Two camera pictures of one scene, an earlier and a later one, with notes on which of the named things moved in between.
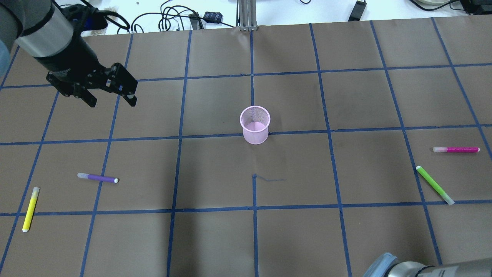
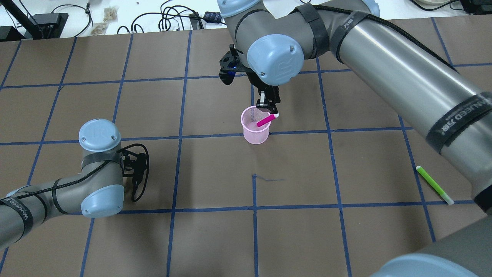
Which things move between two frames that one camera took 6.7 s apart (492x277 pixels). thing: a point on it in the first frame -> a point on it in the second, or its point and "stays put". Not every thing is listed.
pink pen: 455,149 -> 271,117
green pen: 448,200 stays put
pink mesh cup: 255,120 stays put
